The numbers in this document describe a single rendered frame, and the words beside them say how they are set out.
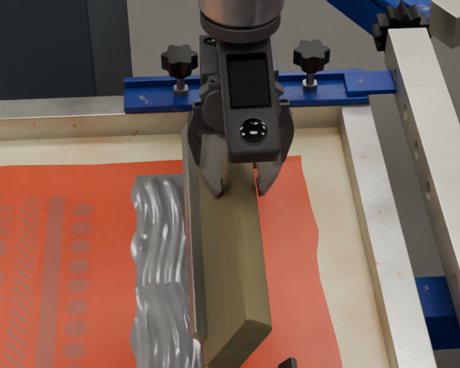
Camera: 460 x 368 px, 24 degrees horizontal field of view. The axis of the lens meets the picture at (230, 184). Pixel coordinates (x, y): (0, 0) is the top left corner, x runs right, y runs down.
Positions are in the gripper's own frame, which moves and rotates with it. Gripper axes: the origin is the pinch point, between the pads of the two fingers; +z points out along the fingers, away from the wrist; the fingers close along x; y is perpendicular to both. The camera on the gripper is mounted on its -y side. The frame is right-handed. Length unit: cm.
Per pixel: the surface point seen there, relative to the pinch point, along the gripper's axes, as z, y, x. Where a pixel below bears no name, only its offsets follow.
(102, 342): 13.9, -6.9, 14.4
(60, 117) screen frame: 10.6, 25.5, 20.0
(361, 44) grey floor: 109, 176, -49
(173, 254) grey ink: 13.1, 4.2, 6.9
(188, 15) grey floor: 109, 193, 1
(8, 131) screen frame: 12.4, 25.5, 26.7
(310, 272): 13.8, 1.2, -8.0
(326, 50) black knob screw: 3.3, 27.4, -12.4
